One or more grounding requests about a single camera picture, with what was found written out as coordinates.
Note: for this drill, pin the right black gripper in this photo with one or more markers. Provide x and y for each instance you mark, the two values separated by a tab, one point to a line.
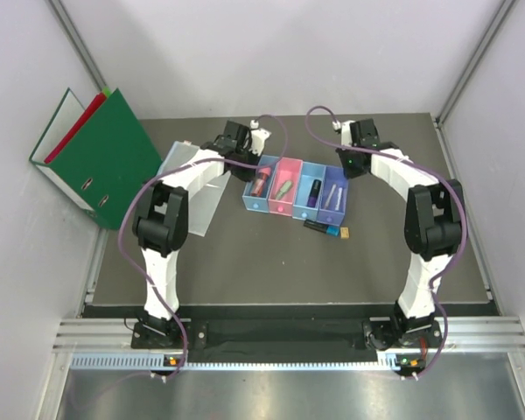
351	174

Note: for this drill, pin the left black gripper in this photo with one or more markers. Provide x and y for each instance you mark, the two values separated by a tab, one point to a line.
244	176

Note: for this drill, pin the pink capped crayon tube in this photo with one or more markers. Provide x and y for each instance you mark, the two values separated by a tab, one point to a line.
261	180

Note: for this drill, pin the white peach pencil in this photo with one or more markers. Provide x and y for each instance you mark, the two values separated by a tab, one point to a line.
329	196

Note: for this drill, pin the white blue whiteboard marker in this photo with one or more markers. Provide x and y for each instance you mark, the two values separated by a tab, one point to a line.
338	199

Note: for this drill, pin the light blue drawer bin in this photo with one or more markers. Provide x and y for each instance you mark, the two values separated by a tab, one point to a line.
309	172
260	204

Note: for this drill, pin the pink drawer bin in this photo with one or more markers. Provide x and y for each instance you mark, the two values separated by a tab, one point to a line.
286	169

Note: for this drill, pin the green highlighter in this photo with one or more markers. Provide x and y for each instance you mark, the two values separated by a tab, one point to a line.
283	189

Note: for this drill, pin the clear mesh zipper pouch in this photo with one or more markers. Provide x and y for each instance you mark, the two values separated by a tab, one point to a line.
203	204

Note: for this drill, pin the purple capped black highlighter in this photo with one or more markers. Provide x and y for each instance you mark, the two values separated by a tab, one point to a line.
314	193

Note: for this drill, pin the blue capped black highlighter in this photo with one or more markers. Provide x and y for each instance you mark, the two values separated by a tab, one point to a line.
322	227

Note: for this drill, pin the purple drawer bin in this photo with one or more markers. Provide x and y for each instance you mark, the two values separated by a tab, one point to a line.
333	203

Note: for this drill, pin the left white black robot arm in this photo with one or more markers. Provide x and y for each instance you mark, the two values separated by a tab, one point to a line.
161	223

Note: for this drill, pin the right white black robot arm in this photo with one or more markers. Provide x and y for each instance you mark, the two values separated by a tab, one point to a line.
432	227

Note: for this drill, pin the green lever arch binder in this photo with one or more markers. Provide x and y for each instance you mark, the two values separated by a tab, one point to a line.
105	164

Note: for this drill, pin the red folder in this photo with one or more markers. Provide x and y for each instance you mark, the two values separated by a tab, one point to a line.
92	107

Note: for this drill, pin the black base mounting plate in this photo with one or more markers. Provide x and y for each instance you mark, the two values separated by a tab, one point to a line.
358	326

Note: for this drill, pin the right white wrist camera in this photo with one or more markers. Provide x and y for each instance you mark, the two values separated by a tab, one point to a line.
344	129

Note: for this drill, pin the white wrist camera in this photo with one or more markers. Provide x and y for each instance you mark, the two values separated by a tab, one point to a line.
344	129
259	137

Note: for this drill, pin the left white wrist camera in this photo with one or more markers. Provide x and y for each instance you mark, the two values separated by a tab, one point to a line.
259	137

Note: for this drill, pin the right aluminium corner post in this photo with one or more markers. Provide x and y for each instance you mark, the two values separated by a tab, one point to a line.
487	38

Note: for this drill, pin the aluminium corner post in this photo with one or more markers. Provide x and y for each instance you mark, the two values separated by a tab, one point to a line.
60	12
487	38

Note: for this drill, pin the left aluminium corner post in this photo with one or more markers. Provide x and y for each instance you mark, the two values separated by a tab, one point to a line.
60	12

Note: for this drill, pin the slotted grey cable duct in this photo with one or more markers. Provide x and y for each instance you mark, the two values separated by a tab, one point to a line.
167	361

